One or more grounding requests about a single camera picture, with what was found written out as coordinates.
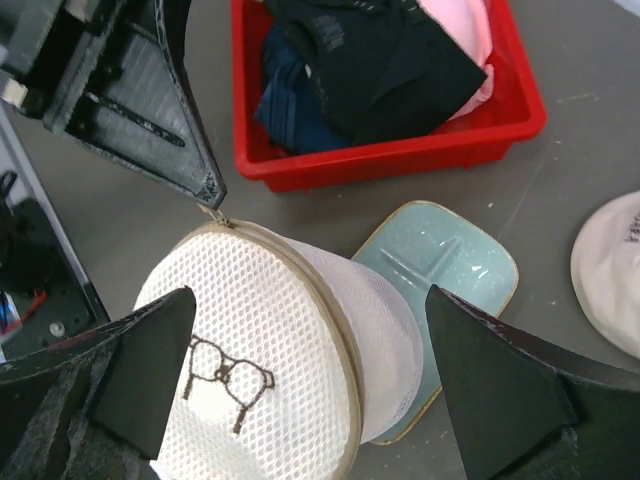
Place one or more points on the cream bear laundry bag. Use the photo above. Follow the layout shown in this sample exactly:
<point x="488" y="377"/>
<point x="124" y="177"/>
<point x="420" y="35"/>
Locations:
<point x="604" y="268"/>

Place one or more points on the white mesh bra laundry bag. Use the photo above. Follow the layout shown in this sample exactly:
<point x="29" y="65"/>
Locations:
<point x="296" y="357"/>

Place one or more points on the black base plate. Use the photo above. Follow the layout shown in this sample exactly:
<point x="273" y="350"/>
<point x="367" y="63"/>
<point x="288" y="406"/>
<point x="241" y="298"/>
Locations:
<point x="41" y="305"/>

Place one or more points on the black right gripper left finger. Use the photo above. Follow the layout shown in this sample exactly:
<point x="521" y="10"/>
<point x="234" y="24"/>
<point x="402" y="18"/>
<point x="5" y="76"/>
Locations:
<point x="96" y="406"/>

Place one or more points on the red plastic bin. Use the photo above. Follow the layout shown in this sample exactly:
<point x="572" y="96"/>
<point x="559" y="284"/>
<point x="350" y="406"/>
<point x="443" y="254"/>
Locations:
<point x="514" y="113"/>

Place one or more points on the dark blue garment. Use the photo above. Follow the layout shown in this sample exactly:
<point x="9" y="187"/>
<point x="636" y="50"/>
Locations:
<point x="338" y="74"/>

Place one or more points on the pink garment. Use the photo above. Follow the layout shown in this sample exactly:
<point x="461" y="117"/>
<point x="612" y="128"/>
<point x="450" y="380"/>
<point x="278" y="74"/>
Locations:
<point x="467" y="23"/>

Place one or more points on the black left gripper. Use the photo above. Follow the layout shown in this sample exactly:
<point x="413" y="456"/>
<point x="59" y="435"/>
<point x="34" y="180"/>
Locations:
<point x="111" y="75"/>

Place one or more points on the light green ceramic tray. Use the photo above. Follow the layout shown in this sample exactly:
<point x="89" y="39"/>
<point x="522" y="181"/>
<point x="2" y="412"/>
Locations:
<point x="421" y="244"/>

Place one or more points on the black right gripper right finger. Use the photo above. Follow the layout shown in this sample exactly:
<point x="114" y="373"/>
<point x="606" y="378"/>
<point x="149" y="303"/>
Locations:
<point x="524" y="408"/>

